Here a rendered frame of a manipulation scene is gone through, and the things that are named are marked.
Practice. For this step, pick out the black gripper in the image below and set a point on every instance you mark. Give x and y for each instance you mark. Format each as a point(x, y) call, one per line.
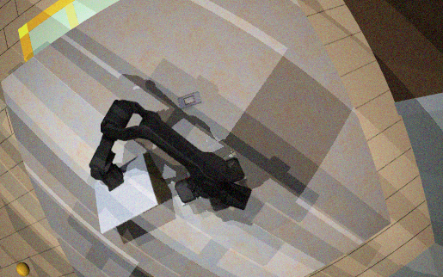
point(186, 195)

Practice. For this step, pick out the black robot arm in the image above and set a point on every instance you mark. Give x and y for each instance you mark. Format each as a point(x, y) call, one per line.
point(210, 174)

